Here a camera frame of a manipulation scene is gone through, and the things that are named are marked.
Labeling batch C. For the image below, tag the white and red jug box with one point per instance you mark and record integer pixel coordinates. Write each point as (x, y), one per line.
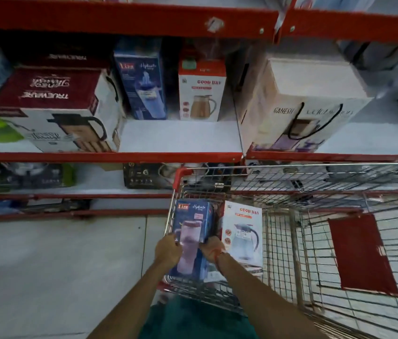
(202, 91)

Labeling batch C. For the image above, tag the person's right fingers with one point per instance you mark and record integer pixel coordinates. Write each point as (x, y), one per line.
(206, 246)

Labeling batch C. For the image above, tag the white kettle box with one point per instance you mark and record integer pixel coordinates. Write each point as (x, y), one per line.
(243, 232)

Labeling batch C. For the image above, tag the red cart seat flap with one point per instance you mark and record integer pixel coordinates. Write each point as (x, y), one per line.
(361, 254)

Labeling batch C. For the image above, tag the person's left forearm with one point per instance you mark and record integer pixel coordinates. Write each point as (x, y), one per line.
(132, 300)

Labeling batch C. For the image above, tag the person's right hand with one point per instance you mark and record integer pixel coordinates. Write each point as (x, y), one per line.
(214, 249)

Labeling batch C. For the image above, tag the green and black box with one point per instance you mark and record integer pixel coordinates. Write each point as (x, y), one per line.
(29, 176)

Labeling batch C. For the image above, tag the person's left fingers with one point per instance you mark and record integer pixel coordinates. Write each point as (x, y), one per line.
(177, 247)

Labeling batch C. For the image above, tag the orange wrist thread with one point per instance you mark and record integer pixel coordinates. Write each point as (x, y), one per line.
(221, 259)

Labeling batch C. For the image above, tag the blue bottle box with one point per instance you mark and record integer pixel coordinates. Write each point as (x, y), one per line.
(142, 84)
(193, 222)

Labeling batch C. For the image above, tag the person's left hand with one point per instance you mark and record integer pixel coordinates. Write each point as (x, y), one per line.
(166, 251)

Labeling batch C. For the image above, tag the maroon and white flask box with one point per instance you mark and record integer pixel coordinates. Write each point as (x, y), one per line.
(54, 102)

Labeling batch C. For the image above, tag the person's teal clothing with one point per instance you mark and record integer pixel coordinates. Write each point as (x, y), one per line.
(192, 321)

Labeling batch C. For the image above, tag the red metal shelf rack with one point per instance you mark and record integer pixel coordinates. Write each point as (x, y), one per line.
(114, 17)

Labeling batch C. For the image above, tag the white tape scrap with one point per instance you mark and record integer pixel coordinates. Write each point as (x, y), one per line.
(215, 24)

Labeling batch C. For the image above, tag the person's right forearm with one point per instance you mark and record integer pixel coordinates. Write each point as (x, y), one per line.
(255, 296)

